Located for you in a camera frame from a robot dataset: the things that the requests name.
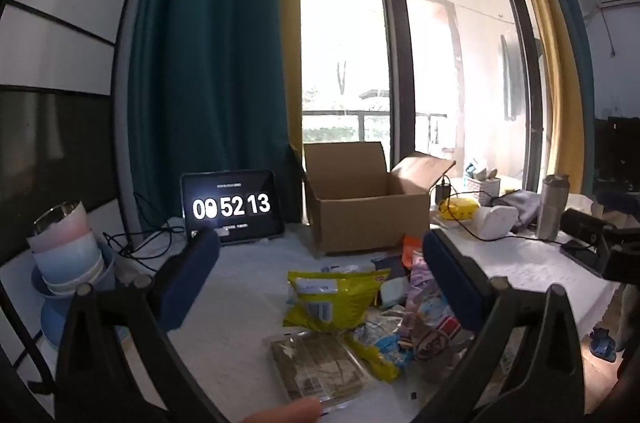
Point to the orange snack packet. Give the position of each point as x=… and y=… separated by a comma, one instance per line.
x=411, y=248

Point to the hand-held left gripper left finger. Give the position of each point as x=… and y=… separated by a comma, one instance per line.
x=192, y=273

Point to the black charger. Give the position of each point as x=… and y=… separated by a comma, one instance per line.
x=443, y=192

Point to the black cabinet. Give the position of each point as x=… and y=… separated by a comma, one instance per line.
x=617, y=153

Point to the person's left hand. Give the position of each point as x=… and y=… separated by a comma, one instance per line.
x=285, y=413

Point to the red and white snack bag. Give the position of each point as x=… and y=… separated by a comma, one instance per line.
x=435, y=339

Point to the yellow plastic bag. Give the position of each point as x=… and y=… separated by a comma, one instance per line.
x=462, y=207

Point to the balcony railing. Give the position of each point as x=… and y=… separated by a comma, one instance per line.
x=360, y=115

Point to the teal curtain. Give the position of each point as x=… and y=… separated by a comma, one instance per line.
x=210, y=53
x=580, y=53

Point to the cardboard box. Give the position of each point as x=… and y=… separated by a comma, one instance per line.
x=360, y=223

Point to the large yellow snack bag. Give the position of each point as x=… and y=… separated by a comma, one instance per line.
x=340, y=298

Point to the pale blue snack packet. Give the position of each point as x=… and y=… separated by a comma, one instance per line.
x=392, y=290

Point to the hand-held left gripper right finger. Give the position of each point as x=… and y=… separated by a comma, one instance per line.
x=450, y=273

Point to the blue cartoon snack packet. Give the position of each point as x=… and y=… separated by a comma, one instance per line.
x=380, y=348

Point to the purple snack bag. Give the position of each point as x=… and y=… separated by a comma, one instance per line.
x=425, y=288

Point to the dark blue snack packet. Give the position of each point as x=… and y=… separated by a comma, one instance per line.
x=390, y=264

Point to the blue slipper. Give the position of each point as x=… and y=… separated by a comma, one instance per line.
x=602, y=343

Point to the blue plastic bowl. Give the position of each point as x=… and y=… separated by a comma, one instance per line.
x=75, y=308

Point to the black window frame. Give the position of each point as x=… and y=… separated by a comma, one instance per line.
x=395, y=53

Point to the pink plastic cup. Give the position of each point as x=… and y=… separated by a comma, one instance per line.
x=60, y=225

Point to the steel thermos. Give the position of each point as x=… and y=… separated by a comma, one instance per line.
x=552, y=208

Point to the tablet with clock display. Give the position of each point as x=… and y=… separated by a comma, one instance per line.
x=230, y=205

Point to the white woven basket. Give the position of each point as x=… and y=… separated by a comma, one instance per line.
x=482, y=190

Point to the yellow curtain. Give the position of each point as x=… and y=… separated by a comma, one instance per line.
x=560, y=78
x=290, y=53

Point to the clear pack of brown snacks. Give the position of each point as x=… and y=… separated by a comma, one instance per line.
x=315, y=363

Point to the pale blue plastic cup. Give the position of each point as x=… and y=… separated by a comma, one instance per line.
x=70, y=263

